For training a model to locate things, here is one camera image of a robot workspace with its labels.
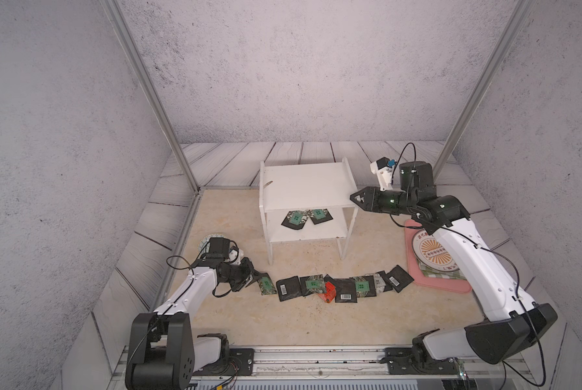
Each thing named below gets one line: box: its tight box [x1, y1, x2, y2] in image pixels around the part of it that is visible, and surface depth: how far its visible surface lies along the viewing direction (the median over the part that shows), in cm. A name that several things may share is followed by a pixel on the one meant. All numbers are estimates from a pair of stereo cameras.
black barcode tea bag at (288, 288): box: [275, 275, 303, 302], surface depth 90 cm
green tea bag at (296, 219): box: [281, 210, 310, 230], surface depth 91 cm
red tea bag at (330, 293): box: [318, 281, 338, 304], surface depth 88 cm
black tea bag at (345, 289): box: [323, 273, 358, 304], surface depth 89 cm
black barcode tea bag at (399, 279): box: [386, 264, 415, 294], surface depth 91 cm
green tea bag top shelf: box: [299, 273, 326, 297], surface depth 91 cm
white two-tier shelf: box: [258, 157, 359, 265], surface depth 84 cm
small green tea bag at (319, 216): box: [309, 208, 335, 226], surface depth 92 cm
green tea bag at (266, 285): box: [256, 272, 278, 296], surface depth 84 cm
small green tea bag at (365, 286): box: [352, 275, 377, 298], surface depth 89 cm
